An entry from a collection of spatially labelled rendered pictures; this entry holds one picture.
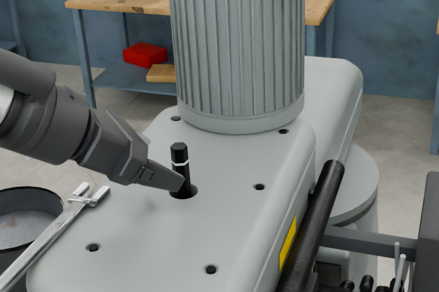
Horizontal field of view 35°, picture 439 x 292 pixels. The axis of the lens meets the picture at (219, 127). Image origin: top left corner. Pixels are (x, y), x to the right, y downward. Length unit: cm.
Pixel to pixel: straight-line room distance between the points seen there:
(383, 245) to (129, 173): 57
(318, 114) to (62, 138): 70
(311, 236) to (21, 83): 45
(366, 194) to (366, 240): 26
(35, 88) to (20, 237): 257
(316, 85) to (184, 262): 76
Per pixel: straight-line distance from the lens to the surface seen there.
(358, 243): 124
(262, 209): 87
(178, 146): 87
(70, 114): 77
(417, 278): 116
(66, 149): 77
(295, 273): 90
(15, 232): 333
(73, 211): 89
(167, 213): 87
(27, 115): 75
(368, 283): 129
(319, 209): 101
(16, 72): 72
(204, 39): 97
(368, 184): 152
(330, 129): 135
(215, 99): 101
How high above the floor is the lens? 239
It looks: 29 degrees down
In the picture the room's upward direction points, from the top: 3 degrees counter-clockwise
